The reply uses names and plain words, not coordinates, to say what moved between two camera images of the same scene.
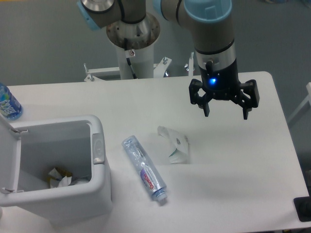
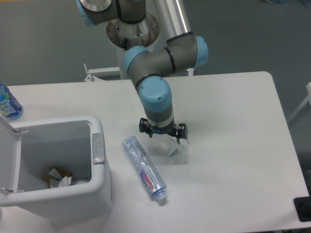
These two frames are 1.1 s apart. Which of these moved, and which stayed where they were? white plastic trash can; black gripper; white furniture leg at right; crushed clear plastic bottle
Moved: black gripper
Stayed: crushed clear plastic bottle; white furniture leg at right; white plastic trash can
